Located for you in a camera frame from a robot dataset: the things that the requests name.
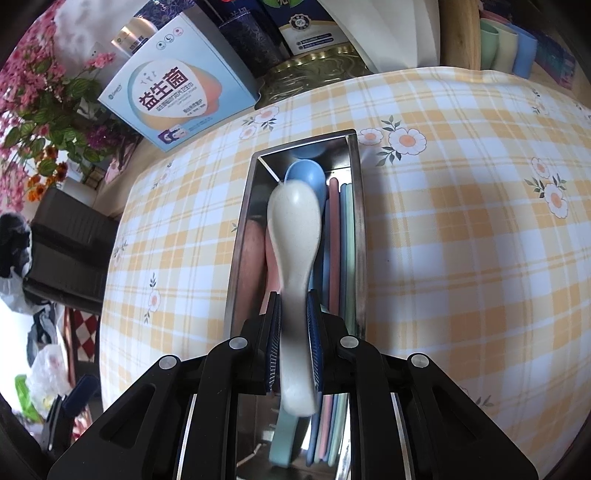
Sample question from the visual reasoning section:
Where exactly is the pink cup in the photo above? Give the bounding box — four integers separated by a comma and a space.
480, 7, 511, 26

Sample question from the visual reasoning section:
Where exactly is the pink chopstick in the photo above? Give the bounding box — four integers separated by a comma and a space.
320, 176, 341, 464

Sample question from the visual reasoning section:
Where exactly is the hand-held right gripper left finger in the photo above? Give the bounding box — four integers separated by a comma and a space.
47, 291, 283, 480

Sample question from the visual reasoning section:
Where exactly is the wooden shelf unit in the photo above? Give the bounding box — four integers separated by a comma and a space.
438, 0, 483, 70

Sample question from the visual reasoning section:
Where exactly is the pink spoon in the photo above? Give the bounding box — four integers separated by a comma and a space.
264, 226, 280, 301

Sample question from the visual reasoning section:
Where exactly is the blue spoon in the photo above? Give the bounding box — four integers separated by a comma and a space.
283, 159, 328, 296

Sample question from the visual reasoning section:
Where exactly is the light blue orange box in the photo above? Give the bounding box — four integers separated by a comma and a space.
98, 59, 260, 154

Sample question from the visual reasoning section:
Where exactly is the white faceted vase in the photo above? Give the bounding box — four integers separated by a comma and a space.
318, 0, 441, 73

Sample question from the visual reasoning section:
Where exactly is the dark blue patterned box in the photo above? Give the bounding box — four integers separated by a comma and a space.
217, 17, 289, 79

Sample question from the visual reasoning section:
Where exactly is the cream white spoon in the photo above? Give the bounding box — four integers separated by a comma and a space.
267, 180, 322, 417

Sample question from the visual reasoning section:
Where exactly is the blue cup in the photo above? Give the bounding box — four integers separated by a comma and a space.
512, 25, 539, 78

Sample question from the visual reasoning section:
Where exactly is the blue chopstick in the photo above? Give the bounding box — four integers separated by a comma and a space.
306, 203, 331, 467

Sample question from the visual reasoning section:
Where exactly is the yellow plaid floral tablecloth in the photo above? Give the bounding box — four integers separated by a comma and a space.
99, 66, 591, 480

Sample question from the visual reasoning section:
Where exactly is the green cup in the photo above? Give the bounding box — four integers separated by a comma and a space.
479, 19, 502, 70

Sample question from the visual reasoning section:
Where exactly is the clear plastic bag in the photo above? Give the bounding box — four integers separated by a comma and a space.
25, 342, 75, 416

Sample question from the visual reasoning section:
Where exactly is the red white checked cloth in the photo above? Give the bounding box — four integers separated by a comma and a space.
64, 305, 101, 363

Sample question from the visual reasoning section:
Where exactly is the grey carton with gold print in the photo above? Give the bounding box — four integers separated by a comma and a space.
111, 13, 155, 60

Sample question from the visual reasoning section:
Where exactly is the gold embossed tin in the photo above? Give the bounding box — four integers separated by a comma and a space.
255, 44, 372, 110

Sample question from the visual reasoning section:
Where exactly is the pink blossom flower arrangement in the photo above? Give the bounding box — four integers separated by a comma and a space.
0, 0, 118, 213

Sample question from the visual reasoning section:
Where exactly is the stainless steel utensil tray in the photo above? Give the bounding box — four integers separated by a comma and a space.
222, 129, 368, 480

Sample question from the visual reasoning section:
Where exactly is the blue white carton round logo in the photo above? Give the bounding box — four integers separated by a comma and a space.
276, 0, 345, 55

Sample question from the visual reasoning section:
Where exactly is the white plastic bag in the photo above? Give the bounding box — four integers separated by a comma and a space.
0, 210, 35, 315

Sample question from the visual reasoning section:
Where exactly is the mint green spoon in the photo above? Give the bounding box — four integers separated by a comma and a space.
269, 401, 308, 467

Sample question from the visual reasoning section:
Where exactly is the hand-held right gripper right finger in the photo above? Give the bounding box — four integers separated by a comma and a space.
306, 289, 539, 480

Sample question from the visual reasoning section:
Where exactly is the small purple box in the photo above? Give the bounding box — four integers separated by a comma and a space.
536, 32, 578, 90

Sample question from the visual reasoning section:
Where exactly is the pink wrapping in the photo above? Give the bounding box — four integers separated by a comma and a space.
105, 157, 136, 186

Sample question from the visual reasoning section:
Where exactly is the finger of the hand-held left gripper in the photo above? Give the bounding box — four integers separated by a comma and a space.
44, 375, 100, 462

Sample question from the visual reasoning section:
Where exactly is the black chair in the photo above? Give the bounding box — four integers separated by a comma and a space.
22, 188, 122, 315

